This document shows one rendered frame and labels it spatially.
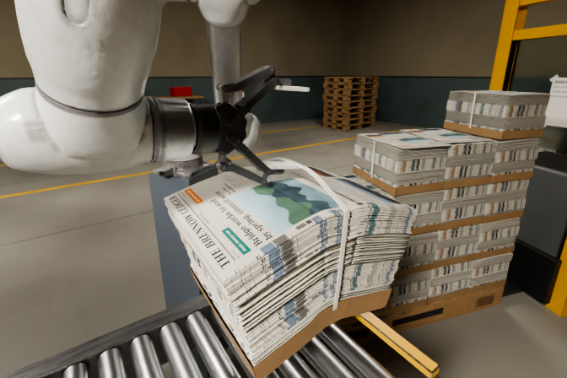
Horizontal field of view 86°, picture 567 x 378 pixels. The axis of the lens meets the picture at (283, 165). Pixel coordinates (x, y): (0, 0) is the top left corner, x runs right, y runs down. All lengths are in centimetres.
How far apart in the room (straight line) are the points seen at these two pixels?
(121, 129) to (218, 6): 55
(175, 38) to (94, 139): 752
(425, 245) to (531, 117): 84
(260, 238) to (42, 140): 28
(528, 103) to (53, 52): 192
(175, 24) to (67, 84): 760
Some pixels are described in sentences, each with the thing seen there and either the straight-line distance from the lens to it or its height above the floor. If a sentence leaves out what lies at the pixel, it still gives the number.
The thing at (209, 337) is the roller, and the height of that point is 80.
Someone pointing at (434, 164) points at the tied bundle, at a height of 97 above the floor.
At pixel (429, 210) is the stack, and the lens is 172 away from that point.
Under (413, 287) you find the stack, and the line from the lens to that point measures 191.
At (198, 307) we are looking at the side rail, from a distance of 91.
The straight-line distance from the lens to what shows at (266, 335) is 53.
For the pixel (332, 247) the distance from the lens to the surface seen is 52.
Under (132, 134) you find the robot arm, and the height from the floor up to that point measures 132.
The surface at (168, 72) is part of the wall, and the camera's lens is 778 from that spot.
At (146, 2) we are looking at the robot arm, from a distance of 32.
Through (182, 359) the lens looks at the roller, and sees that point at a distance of 81.
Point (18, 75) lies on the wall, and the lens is 754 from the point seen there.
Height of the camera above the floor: 139
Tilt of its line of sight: 17 degrees down
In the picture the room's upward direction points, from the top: straight up
